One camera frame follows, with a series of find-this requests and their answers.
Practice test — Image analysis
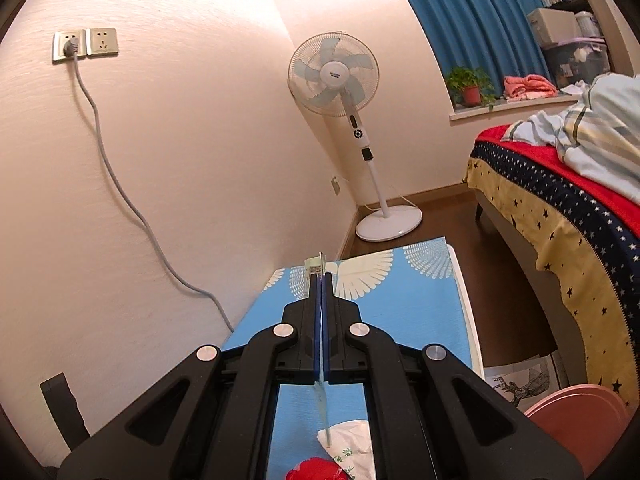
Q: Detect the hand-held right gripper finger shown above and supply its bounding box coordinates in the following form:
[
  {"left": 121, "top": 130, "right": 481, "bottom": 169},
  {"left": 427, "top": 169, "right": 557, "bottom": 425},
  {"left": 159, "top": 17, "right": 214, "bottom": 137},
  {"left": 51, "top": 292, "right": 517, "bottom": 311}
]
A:
[
  {"left": 322, "top": 272, "right": 583, "bottom": 480},
  {"left": 57, "top": 272, "right": 321, "bottom": 480}
]

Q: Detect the green snack packet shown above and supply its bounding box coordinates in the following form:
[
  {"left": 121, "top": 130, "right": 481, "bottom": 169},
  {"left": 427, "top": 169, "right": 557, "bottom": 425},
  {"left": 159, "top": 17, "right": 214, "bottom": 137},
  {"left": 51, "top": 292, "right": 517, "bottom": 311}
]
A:
[{"left": 304, "top": 251, "right": 335, "bottom": 450}]

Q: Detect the blue white-patterned tablecloth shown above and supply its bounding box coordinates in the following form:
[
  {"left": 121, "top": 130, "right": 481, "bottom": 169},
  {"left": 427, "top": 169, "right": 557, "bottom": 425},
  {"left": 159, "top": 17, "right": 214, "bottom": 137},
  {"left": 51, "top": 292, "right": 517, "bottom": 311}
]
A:
[{"left": 220, "top": 237, "right": 476, "bottom": 480}]

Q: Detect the white floral tissue pack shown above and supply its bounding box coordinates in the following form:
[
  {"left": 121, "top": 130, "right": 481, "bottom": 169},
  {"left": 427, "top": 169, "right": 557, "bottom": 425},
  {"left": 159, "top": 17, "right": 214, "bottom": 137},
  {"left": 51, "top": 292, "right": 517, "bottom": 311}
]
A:
[{"left": 316, "top": 420, "right": 375, "bottom": 480}]

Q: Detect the glossy red wrapper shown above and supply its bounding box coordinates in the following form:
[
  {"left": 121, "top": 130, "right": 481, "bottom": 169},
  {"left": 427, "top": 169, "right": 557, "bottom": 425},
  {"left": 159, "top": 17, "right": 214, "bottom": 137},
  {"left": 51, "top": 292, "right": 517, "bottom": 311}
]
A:
[{"left": 285, "top": 456, "right": 353, "bottom": 480}]

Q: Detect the dinosaur-print paper bag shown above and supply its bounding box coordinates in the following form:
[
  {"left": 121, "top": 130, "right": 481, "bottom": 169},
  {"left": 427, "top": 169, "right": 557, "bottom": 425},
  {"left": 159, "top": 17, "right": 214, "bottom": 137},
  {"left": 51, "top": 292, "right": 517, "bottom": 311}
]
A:
[{"left": 482, "top": 352, "right": 566, "bottom": 413}]

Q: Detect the white standing fan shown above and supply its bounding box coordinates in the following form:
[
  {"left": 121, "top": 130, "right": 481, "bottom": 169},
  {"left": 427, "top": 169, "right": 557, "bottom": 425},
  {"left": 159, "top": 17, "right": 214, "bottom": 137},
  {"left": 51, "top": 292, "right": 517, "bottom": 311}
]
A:
[{"left": 287, "top": 31, "right": 423, "bottom": 241}]

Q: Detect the bed with star blanket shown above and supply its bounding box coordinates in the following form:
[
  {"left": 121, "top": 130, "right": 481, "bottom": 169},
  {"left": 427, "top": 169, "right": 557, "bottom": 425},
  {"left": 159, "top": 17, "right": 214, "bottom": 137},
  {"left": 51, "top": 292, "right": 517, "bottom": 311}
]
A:
[{"left": 462, "top": 122, "right": 640, "bottom": 411}]

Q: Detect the potted green plant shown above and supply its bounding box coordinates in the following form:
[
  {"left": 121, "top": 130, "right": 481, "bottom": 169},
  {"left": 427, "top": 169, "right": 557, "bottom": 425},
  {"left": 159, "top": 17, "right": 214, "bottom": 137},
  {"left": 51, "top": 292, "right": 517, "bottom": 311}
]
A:
[{"left": 445, "top": 66, "right": 499, "bottom": 109}]

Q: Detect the white window sill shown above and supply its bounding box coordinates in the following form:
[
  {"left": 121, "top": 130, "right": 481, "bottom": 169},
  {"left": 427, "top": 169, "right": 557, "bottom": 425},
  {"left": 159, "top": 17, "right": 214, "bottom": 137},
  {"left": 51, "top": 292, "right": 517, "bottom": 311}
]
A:
[{"left": 449, "top": 94, "right": 586, "bottom": 122}]

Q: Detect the pink plastic basin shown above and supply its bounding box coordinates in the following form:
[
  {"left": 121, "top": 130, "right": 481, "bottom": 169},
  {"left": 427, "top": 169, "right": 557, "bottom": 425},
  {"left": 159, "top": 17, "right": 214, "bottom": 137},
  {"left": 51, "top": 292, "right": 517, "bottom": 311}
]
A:
[{"left": 524, "top": 383, "right": 632, "bottom": 480}]

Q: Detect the pink folded cloth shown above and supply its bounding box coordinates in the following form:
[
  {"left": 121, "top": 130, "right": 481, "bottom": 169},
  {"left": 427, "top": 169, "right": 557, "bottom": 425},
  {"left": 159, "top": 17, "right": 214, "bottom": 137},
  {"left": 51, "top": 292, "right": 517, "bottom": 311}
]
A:
[{"left": 502, "top": 74, "right": 558, "bottom": 102}]

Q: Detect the light blue checked quilt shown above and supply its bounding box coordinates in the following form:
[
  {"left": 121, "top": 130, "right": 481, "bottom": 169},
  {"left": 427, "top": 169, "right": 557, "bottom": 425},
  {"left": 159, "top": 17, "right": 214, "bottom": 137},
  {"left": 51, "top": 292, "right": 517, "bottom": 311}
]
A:
[{"left": 502, "top": 74, "right": 640, "bottom": 196}]

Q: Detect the blue curtain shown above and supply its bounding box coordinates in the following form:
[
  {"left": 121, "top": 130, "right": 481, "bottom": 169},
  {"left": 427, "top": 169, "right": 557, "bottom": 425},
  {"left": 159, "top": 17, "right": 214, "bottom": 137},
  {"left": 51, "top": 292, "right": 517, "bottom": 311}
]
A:
[{"left": 384, "top": 0, "right": 551, "bottom": 106}]

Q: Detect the clear purple-lidded storage box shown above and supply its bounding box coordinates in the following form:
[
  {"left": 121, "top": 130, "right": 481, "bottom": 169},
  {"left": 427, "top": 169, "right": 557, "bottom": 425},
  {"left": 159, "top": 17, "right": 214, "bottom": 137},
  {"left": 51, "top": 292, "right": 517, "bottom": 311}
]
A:
[{"left": 542, "top": 37, "right": 612, "bottom": 84}]

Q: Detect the beige storage box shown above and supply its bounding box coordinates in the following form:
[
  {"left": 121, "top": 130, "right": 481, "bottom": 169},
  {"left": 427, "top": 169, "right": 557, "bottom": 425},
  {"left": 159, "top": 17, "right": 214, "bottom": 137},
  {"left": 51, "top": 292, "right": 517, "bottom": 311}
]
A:
[{"left": 527, "top": 7, "right": 581, "bottom": 47}]

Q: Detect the grey power cable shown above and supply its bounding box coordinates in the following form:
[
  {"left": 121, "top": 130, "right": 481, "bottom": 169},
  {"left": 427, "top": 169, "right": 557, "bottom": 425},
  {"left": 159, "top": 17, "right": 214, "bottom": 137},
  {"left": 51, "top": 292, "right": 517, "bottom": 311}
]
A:
[{"left": 60, "top": 40, "right": 236, "bottom": 333}]

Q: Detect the empty wall outlet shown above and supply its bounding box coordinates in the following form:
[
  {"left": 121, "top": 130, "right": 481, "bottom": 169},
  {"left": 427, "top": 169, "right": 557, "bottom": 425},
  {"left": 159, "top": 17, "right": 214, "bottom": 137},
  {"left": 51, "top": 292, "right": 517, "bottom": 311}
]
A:
[{"left": 86, "top": 27, "right": 120, "bottom": 57}]

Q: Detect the wall outlet with plug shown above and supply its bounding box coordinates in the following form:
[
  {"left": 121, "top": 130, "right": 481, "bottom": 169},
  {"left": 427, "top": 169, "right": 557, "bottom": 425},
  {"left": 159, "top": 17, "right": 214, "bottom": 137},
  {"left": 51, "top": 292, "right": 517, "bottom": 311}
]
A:
[{"left": 52, "top": 30, "right": 90, "bottom": 64}]

